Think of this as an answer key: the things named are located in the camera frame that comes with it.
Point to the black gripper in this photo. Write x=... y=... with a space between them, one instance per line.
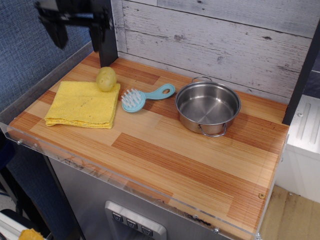
x=56 y=14

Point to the yellow toy potato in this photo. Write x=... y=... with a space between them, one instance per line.
x=106 y=79

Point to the folded yellow cloth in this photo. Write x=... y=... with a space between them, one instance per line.
x=83 y=104

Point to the light blue dish brush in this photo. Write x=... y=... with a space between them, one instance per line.
x=133 y=100

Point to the small stainless steel pot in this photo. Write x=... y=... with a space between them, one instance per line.
x=207 y=107

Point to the silver toy dishwasher front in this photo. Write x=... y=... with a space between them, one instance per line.
x=88 y=193

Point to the silver button control panel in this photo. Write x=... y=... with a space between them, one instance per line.
x=126 y=224

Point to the white side cabinet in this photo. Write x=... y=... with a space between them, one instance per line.
x=299 y=168

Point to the black left frame post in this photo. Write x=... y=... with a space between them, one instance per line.
x=108 y=52

